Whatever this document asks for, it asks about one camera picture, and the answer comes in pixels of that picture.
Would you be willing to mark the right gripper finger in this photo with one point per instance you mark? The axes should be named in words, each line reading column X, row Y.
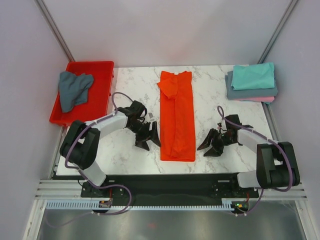
column 213, row 151
column 208, row 139

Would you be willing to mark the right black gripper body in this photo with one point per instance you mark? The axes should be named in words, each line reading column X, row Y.
column 221, row 140

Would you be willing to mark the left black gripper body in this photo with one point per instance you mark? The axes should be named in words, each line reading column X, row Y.
column 141, row 130

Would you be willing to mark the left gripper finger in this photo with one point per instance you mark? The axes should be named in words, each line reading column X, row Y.
column 142, row 143
column 154, row 136

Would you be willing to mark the orange t shirt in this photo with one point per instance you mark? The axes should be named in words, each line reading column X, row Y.
column 177, row 118

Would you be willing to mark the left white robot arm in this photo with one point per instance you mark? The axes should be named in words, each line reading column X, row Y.
column 80, row 145

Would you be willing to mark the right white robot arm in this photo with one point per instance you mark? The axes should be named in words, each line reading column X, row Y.
column 276, row 164

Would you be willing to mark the red plastic bin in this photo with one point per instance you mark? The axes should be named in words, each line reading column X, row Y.
column 99, row 93

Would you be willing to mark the grey-blue folded t shirt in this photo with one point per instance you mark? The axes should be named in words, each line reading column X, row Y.
column 249, row 93

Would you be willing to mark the pink folded t shirt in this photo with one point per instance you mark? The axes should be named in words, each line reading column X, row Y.
column 265, row 99

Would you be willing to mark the grey crumpled t shirt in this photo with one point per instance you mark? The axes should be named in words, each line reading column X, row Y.
column 73, row 89

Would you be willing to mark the teal folded t shirt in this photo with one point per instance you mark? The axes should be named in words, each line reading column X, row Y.
column 254, row 77

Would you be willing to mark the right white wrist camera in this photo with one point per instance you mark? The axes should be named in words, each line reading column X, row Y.
column 220, row 127

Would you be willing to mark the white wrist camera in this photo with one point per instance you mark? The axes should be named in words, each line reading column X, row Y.
column 220, row 127
column 151, row 116

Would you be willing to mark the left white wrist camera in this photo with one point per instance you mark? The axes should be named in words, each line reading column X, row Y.
column 151, row 116

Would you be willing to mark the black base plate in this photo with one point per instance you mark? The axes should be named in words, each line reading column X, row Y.
column 175, row 189

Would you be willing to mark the white slotted cable duct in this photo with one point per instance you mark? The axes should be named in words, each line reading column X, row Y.
column 91, row 204

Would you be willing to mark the aluminium frame rail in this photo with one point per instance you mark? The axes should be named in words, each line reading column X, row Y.
column 71, row 190

